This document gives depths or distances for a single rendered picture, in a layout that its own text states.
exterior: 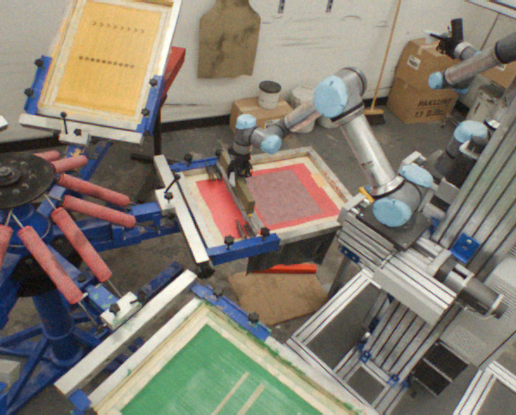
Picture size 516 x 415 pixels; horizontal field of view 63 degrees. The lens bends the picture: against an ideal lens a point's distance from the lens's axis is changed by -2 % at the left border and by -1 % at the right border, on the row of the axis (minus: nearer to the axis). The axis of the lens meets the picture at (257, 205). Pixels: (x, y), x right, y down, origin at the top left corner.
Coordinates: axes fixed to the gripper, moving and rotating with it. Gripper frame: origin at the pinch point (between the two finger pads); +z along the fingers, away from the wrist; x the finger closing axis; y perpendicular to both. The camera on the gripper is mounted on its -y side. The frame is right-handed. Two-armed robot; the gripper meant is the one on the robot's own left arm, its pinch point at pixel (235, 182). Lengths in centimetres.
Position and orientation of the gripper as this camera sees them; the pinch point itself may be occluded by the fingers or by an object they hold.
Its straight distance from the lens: 192.8
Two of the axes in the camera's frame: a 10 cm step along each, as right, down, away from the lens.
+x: 9.1, -1.9, 3.7
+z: -1.3, 7.2, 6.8
